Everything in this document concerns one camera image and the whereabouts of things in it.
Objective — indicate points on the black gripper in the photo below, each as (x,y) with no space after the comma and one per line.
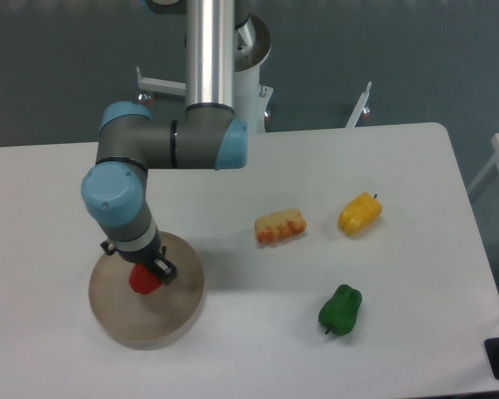
(162,268)

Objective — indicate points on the red bell pepper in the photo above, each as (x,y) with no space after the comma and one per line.
(143,281)

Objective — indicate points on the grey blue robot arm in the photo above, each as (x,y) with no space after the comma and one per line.
(130,143)

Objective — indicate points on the beige round plate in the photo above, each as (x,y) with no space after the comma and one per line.
(147,321)

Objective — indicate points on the green bell pepper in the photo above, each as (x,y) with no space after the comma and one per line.
(339,314)

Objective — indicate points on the yellow bell pepper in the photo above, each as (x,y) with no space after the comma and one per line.
(359,214)

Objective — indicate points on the orange bread piece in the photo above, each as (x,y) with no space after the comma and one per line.
(277,226)

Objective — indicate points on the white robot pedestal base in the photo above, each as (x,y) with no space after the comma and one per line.
(251,97)

